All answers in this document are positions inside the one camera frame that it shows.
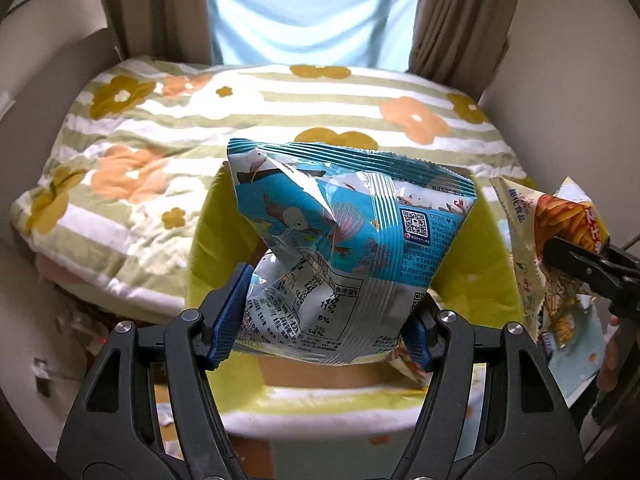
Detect light blue window cloth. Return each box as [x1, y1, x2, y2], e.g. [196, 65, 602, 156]
[207, 0, 426, 71]

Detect person's right hand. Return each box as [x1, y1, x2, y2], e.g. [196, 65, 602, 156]
[597, 314, 624, 394]

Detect blue snack bag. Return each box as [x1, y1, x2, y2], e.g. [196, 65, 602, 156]
[226, 137, 477, 367]

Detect yellow-green cardboard box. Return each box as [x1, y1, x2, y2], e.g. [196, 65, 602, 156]
[187, 162, 531, 436]

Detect white paper scrap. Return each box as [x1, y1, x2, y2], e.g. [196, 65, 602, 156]
[31, 357, 55, 398]

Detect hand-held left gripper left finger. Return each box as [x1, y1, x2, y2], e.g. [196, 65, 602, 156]
[56, 262, 256, 480]

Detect striped floral blanket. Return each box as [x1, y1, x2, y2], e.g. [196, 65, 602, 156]
[10, 55, 541, 326]

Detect orange and white snack bag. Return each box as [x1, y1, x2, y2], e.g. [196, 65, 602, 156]
[490, 176, 613, 351]

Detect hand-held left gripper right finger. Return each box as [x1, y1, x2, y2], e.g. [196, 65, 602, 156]
[390, 305, 586, 480]

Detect brown curtain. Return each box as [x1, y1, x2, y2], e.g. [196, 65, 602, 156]
[410, 0, 528, 103]
[97, 0, 216, 66]

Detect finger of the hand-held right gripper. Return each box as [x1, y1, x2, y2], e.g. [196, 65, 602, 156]
[542, 235, 615, 292]

